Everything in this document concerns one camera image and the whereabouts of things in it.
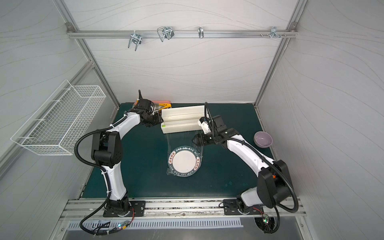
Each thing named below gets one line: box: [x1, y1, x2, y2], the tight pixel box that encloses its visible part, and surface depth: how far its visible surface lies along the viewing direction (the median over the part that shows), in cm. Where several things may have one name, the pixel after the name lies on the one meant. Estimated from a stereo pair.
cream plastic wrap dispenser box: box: [161, 105, 206, 134], surface depth 103 cm
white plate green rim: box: [168, 145, 202, 177], surface depth 90 cm
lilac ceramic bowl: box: [253, 131, 273, 148], surface depth 98 cm
